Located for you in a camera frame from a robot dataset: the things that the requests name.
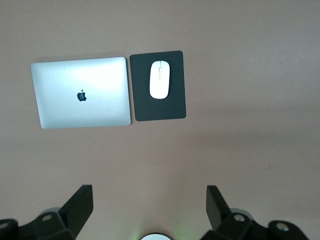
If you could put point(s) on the silver closed laptop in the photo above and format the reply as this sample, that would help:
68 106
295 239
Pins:
75 80

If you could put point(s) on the black mouse pad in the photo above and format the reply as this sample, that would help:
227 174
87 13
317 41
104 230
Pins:
160 110

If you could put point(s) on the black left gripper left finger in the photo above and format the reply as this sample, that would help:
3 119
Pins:
73 217

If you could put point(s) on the white computer mouse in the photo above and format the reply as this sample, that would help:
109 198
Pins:
160 82

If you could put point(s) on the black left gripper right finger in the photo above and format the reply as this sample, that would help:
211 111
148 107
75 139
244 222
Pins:
221 220

